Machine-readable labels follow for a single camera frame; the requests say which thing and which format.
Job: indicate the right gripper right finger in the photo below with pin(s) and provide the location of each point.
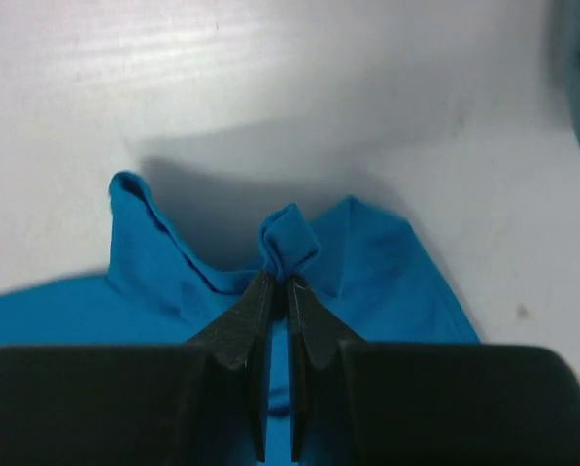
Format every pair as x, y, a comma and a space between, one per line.
359, 403

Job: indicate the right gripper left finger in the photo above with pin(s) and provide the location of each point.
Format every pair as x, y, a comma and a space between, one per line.
202, 402

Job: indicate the bright blue t shirt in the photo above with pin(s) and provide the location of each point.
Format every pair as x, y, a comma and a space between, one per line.
366, 266

